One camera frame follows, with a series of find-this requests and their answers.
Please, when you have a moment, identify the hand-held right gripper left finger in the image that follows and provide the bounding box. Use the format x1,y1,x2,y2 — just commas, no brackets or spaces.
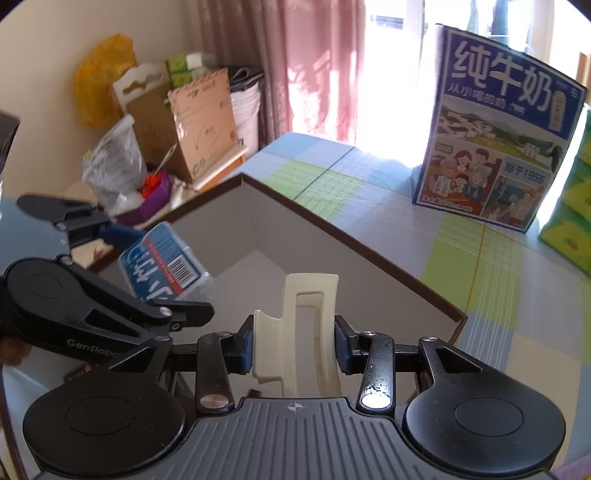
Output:
99,318,256,415

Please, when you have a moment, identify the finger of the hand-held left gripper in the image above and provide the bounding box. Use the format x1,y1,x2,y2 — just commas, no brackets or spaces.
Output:
69,264,216,346
17,195,145,254

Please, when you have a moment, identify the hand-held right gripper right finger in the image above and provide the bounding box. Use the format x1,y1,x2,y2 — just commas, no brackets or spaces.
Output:
333,315,483,411

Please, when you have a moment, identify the blue pocket tissue packet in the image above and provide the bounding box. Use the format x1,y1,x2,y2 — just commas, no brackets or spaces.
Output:
119,222,215,303

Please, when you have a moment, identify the cream hair claw clip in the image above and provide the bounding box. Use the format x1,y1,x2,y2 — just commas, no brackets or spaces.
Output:
252,272,345,398

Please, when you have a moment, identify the brown cardboard storage box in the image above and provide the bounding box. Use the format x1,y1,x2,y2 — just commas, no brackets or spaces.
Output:
0,173,468,480

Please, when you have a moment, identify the checked cloth desktop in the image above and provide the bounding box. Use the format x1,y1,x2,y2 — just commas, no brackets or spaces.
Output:
242,131,591,462

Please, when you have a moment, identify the purple gift box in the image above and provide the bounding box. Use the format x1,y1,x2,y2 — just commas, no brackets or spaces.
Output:
113,173,172,227

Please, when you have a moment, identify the clear plastic bag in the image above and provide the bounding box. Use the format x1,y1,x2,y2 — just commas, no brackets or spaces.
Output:
82,115,147,217

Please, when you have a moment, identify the metal spoon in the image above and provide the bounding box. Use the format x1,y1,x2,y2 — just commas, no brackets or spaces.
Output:
152,143,178,178

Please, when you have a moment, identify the plain brown cardboard box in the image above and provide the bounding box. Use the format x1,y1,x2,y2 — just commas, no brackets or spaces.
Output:
110,61,195,183

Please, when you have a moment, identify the printed cardboard carton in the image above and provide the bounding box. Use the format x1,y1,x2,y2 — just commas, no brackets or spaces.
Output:
167,68,245,184

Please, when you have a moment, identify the yellow plastic bag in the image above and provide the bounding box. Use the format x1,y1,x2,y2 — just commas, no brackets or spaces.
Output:
74,33,139,130

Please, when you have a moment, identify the small green tissue pack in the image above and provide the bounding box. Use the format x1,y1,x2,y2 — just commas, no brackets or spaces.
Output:
166,53,205,75
168,70,200,89

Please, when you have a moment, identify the white plastic bucket stack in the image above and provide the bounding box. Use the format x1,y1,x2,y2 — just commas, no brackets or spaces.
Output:
228,67,269,158

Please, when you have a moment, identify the pink curtain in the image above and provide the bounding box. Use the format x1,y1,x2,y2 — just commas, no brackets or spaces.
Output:
196,0,370,153

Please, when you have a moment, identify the stack of green tissue packets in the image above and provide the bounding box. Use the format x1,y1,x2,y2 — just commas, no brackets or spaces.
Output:
538,104,591,264

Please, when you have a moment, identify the blue illustrated milk carton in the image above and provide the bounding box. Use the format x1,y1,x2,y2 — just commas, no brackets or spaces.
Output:
412,23,587,234

